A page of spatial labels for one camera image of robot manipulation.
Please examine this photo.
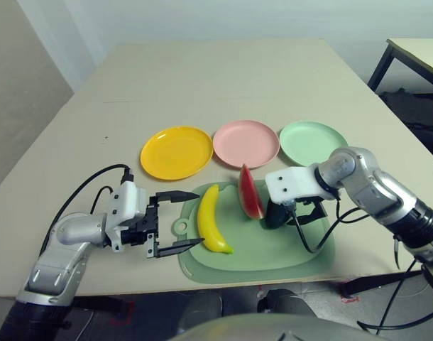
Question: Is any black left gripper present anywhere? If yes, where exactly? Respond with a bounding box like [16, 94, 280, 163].
[122, 190, 206, 259]

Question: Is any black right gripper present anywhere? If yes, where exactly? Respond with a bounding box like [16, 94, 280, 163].
[293, 197, 328, 225]

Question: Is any yellow toy banana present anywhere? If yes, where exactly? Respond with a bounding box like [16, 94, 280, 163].
[197, 184, 235, 255]

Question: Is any dark green avocado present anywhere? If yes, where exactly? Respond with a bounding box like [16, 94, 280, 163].
[261, 199, 292, 230]

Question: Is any red watermelon slice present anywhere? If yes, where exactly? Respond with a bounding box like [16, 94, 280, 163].
[238, 163, 266, 220]

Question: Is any green silicone cutting mat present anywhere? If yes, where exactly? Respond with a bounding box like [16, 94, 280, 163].
[171, 180, 336, 284]

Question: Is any yellow plate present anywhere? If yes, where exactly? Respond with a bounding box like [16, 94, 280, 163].
[140, 125, 214, 181]

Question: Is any mint green plate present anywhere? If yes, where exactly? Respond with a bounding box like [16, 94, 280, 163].
[279, 121, 349, 168]

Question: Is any pink plate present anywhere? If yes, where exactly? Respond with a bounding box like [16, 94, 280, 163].
[212, 119, 280, 169]

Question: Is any beige table with black legs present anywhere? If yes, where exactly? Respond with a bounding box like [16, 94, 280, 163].
[367, 38, 433, 94]

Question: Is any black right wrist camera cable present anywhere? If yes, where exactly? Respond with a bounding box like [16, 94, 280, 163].
[289, 198, 372, 254]

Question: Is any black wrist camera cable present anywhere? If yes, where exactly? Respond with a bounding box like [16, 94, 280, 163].
[38, 163, 135, 256]
[289, 198, 372, 254]

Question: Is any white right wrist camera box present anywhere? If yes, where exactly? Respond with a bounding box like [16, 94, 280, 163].
[265, 166, 340, 206]

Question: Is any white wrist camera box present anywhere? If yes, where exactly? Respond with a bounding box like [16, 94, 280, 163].
[103, 180, 149, 253]
[265, 166, 340, 206]

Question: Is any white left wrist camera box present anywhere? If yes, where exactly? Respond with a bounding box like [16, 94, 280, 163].
[103, 180, 149, 253]

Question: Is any black left wrist camera cable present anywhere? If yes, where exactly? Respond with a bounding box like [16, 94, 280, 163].
[38, 163, 135, 256]

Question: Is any black table frame bar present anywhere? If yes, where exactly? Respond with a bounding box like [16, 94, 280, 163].
[339, 271, 425, 299]

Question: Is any black cable along right arm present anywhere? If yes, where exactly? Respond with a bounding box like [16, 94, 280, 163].
[358, 234, 430, 335]

